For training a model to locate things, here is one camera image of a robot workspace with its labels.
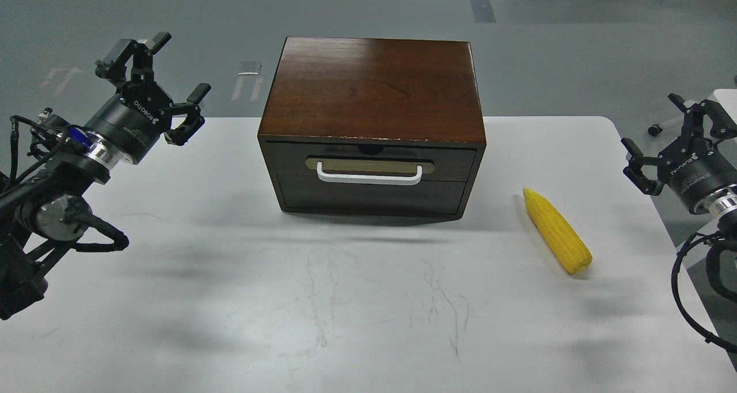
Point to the yellow corn cob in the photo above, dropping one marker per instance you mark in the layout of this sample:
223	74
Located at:
570	251

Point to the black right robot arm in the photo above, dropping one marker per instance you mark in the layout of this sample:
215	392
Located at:
721	242

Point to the wooden drawer with white handle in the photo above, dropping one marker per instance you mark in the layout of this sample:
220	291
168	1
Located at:
369	179

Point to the white chair with castor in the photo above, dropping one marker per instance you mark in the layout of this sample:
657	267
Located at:
692	121

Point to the dark wooden drawer cabinet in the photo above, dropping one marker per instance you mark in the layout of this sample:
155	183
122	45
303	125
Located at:
390	92

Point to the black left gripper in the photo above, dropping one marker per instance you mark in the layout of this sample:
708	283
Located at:
140	111

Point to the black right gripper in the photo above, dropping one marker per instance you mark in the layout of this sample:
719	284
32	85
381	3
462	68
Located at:
690	166

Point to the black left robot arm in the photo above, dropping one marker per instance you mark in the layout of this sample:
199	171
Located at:
54	162

